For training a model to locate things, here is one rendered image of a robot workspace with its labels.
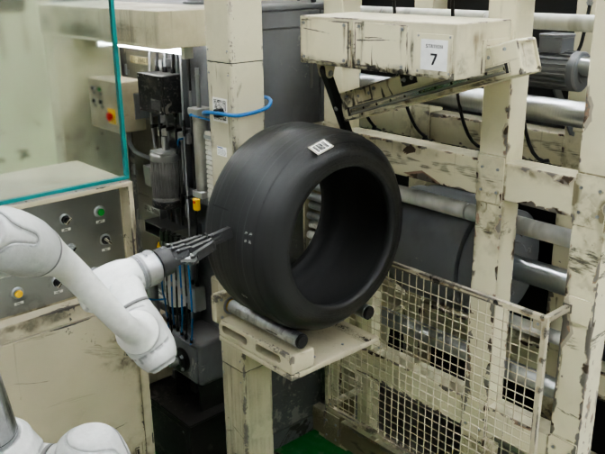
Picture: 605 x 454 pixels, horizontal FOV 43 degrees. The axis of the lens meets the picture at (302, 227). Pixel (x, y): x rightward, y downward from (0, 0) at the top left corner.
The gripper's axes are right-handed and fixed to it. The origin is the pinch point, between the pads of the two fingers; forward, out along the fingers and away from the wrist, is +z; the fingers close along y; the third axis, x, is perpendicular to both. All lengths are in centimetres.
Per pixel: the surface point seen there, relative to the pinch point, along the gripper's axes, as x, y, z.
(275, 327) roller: 35.2, 0.0, 13.4
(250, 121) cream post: -18.4, 26.6, 35.0
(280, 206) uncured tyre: -6.8, -11.7, 12.5
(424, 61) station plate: -36, -25, 57
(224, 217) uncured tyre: -2.3, 4.8, 5.4
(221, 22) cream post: -49, 31, 32
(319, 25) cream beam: -44, 16, 58
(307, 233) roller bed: 33, 37, 61
